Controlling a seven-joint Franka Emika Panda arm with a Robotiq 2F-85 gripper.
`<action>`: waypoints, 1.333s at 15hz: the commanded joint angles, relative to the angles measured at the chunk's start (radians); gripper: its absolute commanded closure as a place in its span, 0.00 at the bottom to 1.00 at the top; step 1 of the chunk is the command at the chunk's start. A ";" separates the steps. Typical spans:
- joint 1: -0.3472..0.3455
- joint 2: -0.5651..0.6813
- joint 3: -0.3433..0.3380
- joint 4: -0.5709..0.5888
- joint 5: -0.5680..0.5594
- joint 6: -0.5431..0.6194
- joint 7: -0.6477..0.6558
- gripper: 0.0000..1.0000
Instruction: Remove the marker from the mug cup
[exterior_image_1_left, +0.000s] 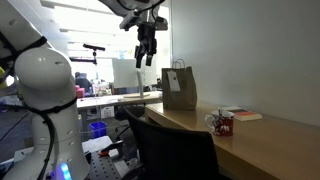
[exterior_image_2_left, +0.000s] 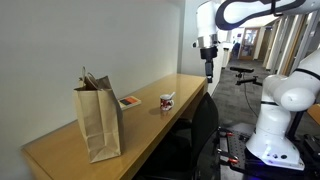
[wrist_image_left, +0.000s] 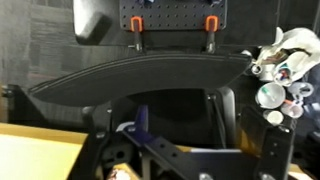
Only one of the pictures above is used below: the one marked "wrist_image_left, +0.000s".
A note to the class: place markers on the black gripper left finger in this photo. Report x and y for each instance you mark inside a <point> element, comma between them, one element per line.
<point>95,146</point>

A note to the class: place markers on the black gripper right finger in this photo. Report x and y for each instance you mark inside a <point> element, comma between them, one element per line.
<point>275,153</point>

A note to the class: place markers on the small white paper cup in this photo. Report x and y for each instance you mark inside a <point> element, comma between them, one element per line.
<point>273,117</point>

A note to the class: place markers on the clear plastic cup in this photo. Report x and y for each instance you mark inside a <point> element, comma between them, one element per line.
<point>292,110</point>
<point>300,89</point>

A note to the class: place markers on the large white paper cup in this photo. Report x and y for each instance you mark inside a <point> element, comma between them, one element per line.
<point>269,95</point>

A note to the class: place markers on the black office chair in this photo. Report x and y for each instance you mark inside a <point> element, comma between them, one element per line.
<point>140,75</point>

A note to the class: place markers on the orange black clamp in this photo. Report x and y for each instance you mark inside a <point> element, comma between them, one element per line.
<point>211,28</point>
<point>136,28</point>

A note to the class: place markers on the white rounded plastic object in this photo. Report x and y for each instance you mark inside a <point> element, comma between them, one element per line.
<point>87,20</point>

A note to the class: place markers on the black perforated pegboard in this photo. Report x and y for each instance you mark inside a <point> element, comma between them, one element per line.
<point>173,13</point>

